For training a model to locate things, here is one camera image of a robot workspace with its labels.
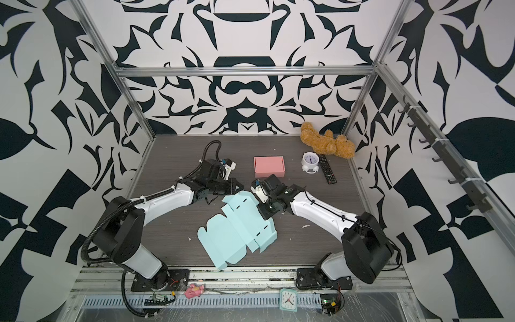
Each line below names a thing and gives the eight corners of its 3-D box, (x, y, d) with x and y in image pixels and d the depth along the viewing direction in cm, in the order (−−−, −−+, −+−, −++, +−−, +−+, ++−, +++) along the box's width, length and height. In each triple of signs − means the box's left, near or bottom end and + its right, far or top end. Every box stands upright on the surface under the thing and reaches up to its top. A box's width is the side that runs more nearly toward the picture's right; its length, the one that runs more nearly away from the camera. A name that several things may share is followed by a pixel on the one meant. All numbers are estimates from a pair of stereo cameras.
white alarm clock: (302, 173, 106) (303, 169, 104) (299, 155, 114) (300, 151, 111) (320, 173, 106) (322, 169, 104) (316, 155, 114) (318, 151, 111)
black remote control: (328, 184, 103) (329, 181, 100) (317, 158, 113) (318, 154, 111) (335, 183, 103) (337, 180, 101) (323, 157, 114) (325, 154, 111)
